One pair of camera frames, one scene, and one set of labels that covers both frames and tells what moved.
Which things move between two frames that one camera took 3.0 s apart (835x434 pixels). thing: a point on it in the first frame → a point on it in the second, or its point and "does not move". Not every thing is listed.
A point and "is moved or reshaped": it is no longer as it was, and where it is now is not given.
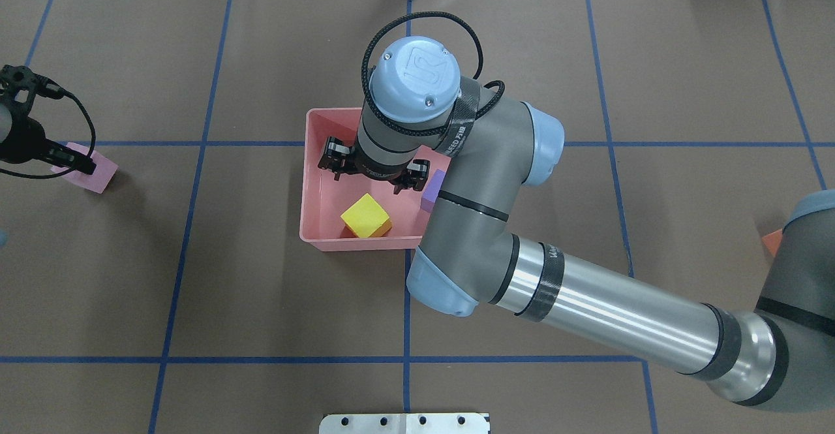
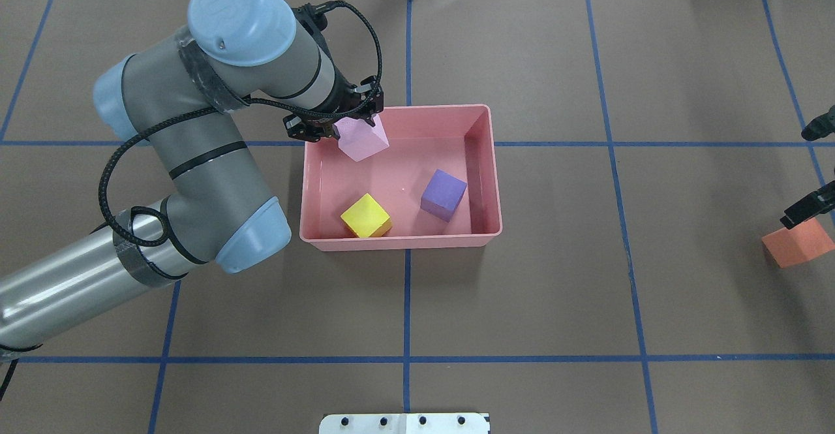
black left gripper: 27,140 → 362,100
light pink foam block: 96,182 is moved or reshaped
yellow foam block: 366,218 does not move
